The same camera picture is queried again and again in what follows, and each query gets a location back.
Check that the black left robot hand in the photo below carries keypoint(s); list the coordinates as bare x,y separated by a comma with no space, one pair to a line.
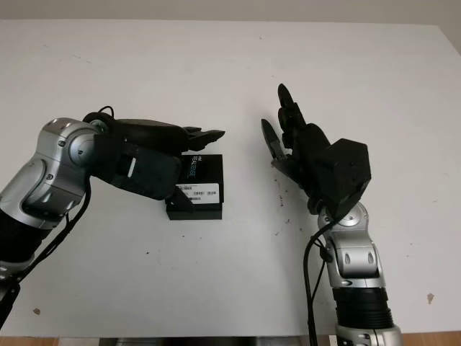
158,135

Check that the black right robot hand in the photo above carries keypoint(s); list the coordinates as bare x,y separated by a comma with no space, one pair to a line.
306,158

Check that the black RealSense box lid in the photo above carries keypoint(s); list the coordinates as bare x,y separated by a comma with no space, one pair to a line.
205,173

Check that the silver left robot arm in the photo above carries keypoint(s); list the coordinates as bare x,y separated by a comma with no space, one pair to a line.
54,173

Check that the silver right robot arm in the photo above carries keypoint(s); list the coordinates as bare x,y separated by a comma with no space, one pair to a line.
356,259

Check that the grey robot torso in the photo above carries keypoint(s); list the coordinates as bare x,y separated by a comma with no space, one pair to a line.
223,341

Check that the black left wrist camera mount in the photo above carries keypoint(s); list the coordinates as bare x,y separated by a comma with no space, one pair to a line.
144,169

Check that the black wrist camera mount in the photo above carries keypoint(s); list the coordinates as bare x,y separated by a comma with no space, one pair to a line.
144,169
345,173

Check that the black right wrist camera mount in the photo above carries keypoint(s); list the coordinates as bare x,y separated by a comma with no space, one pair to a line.
345,173

